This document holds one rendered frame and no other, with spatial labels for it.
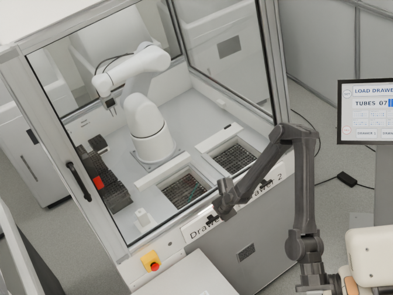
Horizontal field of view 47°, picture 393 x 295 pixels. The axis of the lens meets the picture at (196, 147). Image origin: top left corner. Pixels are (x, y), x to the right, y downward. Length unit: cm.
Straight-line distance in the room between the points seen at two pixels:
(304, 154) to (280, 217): 107
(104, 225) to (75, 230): 183
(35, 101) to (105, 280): 197
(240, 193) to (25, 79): 86
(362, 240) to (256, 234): 117
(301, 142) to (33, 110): 86
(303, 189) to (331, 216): 174
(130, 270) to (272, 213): 81
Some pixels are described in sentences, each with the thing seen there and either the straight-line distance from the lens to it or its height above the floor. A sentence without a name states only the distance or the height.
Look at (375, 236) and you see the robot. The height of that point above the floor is 139.
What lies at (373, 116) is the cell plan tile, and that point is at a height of 106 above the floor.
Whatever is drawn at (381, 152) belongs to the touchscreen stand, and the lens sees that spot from 246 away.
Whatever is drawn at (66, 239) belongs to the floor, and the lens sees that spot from 367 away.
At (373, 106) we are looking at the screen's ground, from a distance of 228.
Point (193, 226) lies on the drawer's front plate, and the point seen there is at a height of 91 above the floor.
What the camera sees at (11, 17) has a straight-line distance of 176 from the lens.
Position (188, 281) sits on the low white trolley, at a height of 76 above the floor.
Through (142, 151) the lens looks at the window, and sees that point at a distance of 178.
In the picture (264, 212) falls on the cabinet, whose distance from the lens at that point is 240.
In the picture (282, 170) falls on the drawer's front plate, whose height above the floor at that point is 88.
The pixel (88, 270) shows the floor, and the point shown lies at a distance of 339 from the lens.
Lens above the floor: 249
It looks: 39 degrees down
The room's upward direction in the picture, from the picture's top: 17 degrees counter-clockwise
